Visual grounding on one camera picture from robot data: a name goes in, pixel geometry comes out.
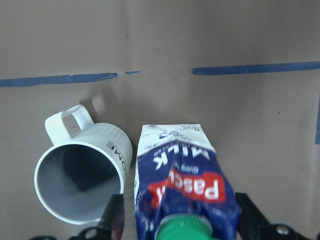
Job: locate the white mug grey inside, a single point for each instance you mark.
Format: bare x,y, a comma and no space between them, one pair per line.
87,164

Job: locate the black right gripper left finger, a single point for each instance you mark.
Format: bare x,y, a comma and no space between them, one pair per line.
111,223

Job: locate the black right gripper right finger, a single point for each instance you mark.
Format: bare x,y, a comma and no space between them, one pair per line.
252,223

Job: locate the blue white milk carton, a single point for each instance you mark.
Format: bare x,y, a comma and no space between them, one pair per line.
180,191

